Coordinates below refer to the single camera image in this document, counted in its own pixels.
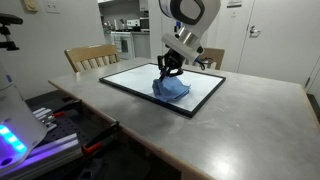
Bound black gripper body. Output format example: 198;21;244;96
157;49;185;74

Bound blue towel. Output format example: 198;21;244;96
152;77;190;102

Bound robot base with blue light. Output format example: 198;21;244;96
0;65;47;175

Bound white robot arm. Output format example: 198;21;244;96
157;0;221;80

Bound black framed whiteboard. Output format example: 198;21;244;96
99;63;226;117

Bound wooden chair right far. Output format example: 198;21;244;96
185;48;225;70

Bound wooden chair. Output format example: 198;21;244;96
185;48;225;70
64;44;120;73

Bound microwave oven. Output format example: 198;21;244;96
140;17;150;32

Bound white kitchen stove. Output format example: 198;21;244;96
111;32;135;60

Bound wooden chair left far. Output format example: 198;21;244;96
64;44;120;73

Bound black orange clamp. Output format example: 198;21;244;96
53;100;82;118
82;121;120;156

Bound thermostat dial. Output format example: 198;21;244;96
23;0;39;13

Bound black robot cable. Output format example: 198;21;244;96
194;56;214;71

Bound white door with handle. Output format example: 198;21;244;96
238;0;320;84

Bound light switch plate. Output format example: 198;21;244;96
45;0;60;14

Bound aluminium rail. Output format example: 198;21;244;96
0;133;82;180

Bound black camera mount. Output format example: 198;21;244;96
0;13;23;51

